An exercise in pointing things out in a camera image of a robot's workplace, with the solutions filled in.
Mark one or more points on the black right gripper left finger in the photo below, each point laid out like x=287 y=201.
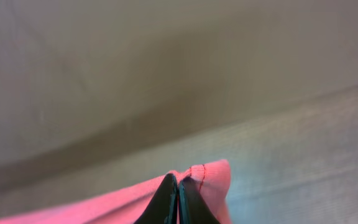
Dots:
x=163 y=207

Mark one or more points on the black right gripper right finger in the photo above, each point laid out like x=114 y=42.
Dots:
x=192 y=208

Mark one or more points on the red polo shirt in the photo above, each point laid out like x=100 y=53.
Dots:
x=126 y=205

